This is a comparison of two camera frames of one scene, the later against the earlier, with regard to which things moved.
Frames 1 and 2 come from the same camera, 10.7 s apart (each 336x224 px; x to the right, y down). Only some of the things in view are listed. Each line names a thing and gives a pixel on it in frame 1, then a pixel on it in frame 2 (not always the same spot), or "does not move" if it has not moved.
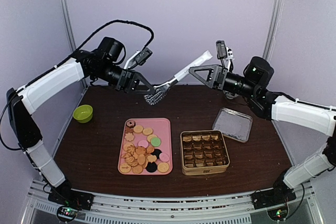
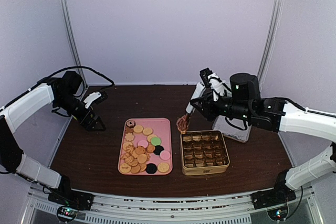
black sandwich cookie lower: (151, 167) does not move
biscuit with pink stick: (125, 168) does not move
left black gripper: (128, 81) to (95, 118)
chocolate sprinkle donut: (130, 124) does not move
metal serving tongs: (154, 96) to (198, 94)
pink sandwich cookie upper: (143, 142) does not move
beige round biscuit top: (138, 129) does not move
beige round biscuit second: (147, 131) does not move
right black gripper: (217, 77) to (207, 112)
